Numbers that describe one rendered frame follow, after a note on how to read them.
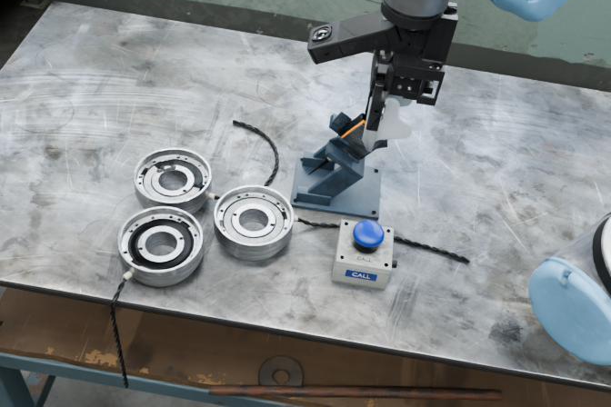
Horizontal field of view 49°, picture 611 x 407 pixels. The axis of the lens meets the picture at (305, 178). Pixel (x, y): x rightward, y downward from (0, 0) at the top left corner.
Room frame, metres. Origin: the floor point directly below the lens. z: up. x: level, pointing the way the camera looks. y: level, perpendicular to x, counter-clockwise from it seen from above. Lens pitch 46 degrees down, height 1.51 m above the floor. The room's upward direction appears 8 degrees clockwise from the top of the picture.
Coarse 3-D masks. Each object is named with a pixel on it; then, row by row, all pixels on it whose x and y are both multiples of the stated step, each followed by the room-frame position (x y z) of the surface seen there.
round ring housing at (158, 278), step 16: (160, 208) 0.56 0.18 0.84; (176, 208) 0.56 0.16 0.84; (128, 224) 0.53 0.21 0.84; (192, 224) 0.55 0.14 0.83; (128, 240) 0.51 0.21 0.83; (144, 240) 0.51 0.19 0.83; (160, 240) 0.53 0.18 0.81; (176, 240) 0.52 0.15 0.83; (128, 256) 0.48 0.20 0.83; (144, 256) 0.48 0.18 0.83; (160, 256) 0.49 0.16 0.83; (192, 256) 0.49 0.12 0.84; (144, 272) 0.46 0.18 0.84; (160, 272) 0.46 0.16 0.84; (176, 272) 0.47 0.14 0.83; (192, 272) 0.48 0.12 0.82
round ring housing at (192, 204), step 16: (144, 160) 0.64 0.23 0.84; (160, 160) 0.65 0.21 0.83; (192, 160) 0.66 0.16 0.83; (160, 176) 0.62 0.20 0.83; (176, 176) 0.64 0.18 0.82; (192, 176) 0.63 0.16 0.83; (208, 176) 0.63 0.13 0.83; (144, 192) 0.59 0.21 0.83; (160, 192) 0.59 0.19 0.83; (176, 192) 0.60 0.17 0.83; (208, 192) 0.61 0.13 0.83; (192, 208) 0.58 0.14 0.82
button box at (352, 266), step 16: (352, 224) 0.57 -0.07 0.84; (352, 240) 0.55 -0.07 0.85; (384, 240) 0.55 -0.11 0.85; (336, 256) 0.52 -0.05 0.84; (352, 256) 0.52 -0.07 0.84; (368, 256) 0.52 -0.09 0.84; (384, 256) 0.53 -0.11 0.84; (336, 272) 0.51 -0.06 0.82; (352, 272) 0.51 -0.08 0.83; (368, 272) 0.51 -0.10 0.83; (384, 272) 0.51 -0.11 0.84; (384, 288) 0.51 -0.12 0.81
